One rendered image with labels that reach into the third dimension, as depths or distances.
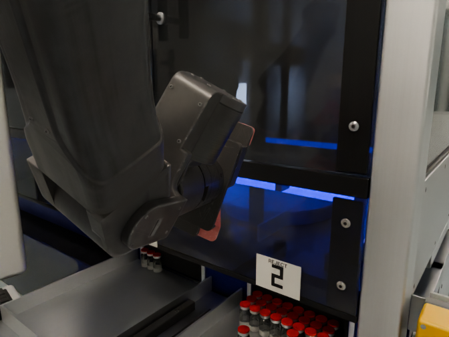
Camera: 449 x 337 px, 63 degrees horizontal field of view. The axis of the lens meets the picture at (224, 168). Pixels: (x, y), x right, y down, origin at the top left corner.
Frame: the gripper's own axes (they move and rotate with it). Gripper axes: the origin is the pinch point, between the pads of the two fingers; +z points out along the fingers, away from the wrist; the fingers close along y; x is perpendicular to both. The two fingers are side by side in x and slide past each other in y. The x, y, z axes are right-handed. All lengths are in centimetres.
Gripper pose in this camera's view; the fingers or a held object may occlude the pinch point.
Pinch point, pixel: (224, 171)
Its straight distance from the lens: 48.7
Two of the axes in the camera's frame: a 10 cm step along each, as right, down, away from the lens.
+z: 3.1, -0.7, 9.5
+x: 8.9, 3.6, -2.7
